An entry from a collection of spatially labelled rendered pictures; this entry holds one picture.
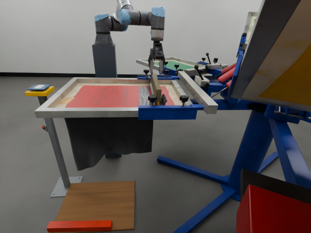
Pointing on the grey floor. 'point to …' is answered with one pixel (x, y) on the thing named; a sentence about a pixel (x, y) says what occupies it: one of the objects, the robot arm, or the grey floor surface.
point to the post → (59, 192)
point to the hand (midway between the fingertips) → (156, 73)
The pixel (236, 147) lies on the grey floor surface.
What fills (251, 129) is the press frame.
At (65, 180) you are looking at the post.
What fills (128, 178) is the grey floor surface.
